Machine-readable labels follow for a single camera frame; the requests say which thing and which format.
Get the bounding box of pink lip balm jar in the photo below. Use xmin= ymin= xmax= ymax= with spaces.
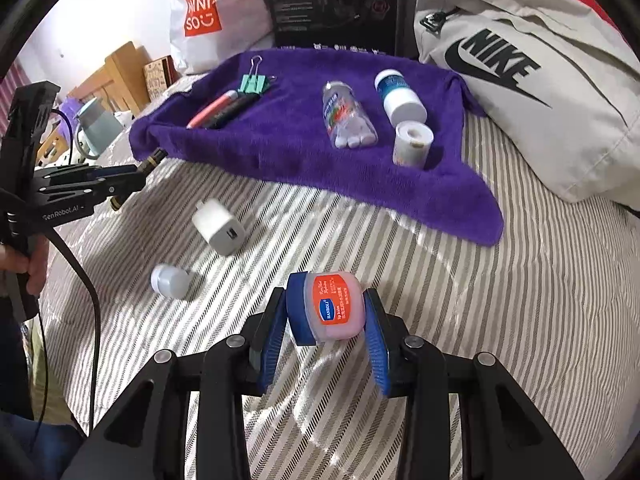
xmin=287 ymin=270 xmax=368 ymax=347

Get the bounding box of green binder clip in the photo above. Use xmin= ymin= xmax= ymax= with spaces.
xmin=237 ymin=55 xmax=277 ymax=97

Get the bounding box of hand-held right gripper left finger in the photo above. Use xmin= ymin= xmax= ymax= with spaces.
xmin=60 ymin=287 xmax=293 ymax=480

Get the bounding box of striped bed quilt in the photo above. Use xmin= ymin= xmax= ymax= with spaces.
xmin=37 ymin=72 xmax=640 ymax=480

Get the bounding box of patterned book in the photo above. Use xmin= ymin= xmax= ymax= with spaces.
xmin=143 ymin=57 xmax=180 ymax=100

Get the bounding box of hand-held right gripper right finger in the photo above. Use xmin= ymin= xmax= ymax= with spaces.
xmin=362 ymin=287 xmax=586 ymax=480

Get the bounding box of white charger plug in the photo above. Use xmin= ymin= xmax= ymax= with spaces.
xmin=192 ymin=198 xmax=247 ymax=257

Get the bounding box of black cable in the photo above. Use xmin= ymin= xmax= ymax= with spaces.
xmin=30 ymin=105 xmax=101 ymax=441

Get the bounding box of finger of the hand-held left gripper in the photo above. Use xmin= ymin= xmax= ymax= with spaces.
xmin=75 ymin=172 xmax=147 ymax=209
xmin=40 ymin=162 xmax=138 ymax=184

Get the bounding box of black pen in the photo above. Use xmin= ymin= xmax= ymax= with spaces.
xmin=202 ymin=92 xmax=261 ymax=128

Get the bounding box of person's left hand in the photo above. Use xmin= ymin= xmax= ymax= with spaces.
xmin=0 ymin=244 xmax=51 ymax=297

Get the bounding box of small white usb adapter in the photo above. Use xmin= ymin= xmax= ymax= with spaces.
xmin=151 ymin=264 xmax=190 ymax=302

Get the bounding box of blue and white jar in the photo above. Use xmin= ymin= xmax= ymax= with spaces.
xmin=374 ymin=70 xmax=428 ymax=124

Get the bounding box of clear gum bottle colourful label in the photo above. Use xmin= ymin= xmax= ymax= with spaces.
xmin=321 ymin=81 xmax=379 ymax=150

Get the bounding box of pink pen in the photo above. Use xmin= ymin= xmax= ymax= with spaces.
xmin=186 ymin=90 xmax=240 ymax=130

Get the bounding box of light blue kettle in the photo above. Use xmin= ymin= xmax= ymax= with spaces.
xmin=75 ymin=96 xmax=126 ymax=161

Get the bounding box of wooden headboard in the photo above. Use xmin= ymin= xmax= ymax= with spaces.
xmin=67 ymin=41 xmax=151 ymax=117

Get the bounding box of white tape roll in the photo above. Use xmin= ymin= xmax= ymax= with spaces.
xmin=392 ymin=121 xmax=434 ymax=167

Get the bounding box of person's blue jeans leg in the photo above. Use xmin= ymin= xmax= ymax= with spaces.
xmin=0 ymin=410 xmax=86 ymax=480

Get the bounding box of grey sling bag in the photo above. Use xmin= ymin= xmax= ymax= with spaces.
xmin=414 ymin=0 xmax=640 ymax=220

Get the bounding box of black cardboard box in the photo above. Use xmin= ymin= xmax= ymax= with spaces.
xmin=261 ymin=0 xmax=418 ymax=57

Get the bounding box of purple towel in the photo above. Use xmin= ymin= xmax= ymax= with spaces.
xmin=129 ymin=47 xmax=505 ymax=247

